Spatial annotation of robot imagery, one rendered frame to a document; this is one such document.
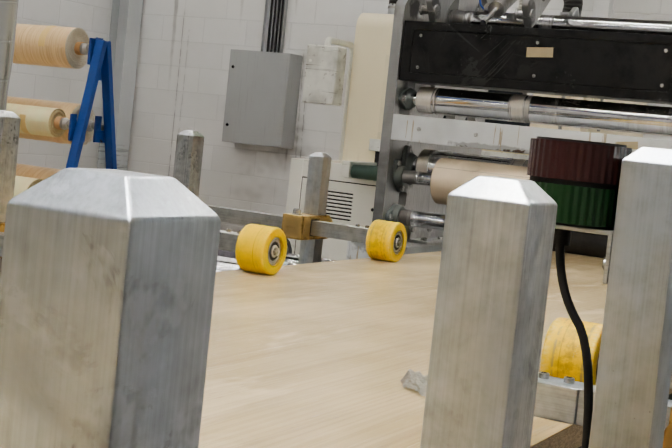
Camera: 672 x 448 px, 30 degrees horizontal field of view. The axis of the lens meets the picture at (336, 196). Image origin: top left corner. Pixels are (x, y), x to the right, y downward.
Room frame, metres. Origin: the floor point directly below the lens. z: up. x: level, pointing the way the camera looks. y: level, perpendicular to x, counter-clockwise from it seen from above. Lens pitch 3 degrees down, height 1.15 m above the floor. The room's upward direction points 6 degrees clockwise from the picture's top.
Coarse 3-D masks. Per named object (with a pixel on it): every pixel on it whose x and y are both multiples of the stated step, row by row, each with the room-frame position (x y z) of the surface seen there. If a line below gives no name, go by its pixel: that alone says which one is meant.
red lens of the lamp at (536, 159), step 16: (544, 144) 0.73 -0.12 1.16; (560, 144) 0.72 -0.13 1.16; (576, 144) 0.72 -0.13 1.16; (592, 144) 0.72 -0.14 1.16; (528, 160) 0.75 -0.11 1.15; (544, 160) 0.73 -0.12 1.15; (560, 160) 0.72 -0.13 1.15; (576, 160) 0.72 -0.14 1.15; (592, 160) 0.72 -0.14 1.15; (608, 160) 0.72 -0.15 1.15; (544, 176) 0.73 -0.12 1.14; (560, 176) 0.72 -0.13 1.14; (576, 176) 0.72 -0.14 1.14; (592, 176) 0.72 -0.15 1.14; (608, 176) 0.72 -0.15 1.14
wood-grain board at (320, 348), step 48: (240, 288) 1.87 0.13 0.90; (288, 288) 1.92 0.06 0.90; (336, 288) 1.99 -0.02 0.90; (384, 288) 2.05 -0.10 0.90; (432, 288) 2.12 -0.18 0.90; (576, 288) 2.36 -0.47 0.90; (240, 336) 1.45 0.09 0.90; (288, 336) 1.48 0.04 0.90; (336, 336) 1.52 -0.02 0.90; (384, 336) 1.56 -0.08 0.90; (240, 384) 1.18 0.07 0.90; (288, 384) 1.21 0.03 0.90; (336, 384) 1.23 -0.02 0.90; (384, 384) 1.26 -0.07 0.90; (240, 432) 1.00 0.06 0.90; (288, 432) 1.02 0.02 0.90; (336, 432) 1.03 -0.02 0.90; (384, 432) 1.05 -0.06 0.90; (576, 432) 1.18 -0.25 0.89
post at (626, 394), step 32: (640, 160) 0.72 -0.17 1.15; (640, 192) 0.71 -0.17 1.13; (640, 224) 0.71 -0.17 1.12; (640, 256) 0.71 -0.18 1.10; (608, 288) 0.72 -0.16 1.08; (640, 288) 0.71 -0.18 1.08; (608, 320) 0.72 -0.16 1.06; (640, 320) 0.71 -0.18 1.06; (608, 352) 0.72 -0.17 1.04; (640, 352) 0.71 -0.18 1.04; (608, 384) 0.72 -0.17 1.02; (640, 384) 0.71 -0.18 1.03; (608, 416) 0.72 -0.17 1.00; (640, 416) 0.71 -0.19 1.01
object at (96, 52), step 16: (96, 48) 7.50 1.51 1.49; (96, 64) 7.47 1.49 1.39; (96, 80) 7.46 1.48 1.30; (112, 80) 7.59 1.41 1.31; (112, 96) 7.60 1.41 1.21; (80, 112) 7.42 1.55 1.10; (112, 112) 7.61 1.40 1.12; (80, 128) 7.39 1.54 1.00; (96, 128) 7.59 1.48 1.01; (112, 128) 7.63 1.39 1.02; (80, 144) 7.38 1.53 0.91; (112, 144) 7.64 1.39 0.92; (112, 160) 7.66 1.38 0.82
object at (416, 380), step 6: (408, 372) 1.27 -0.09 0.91; (414, 372) 1.27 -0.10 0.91; (420, 372) 1.27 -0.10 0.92; (402, 378) 1.27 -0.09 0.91; (408, 378) 1.25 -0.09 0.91; (414, 378) 1.24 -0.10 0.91; (420, 378) 1.26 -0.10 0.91; (426, 378) 1.26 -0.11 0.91; (402, 384) 1.26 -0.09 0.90; (408, 384) 1.24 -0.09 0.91; (414, 384) 1.24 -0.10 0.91; (420, 384) 1.24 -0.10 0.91; (426, 384) 1.23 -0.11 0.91; (420, 390) 1.23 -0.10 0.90
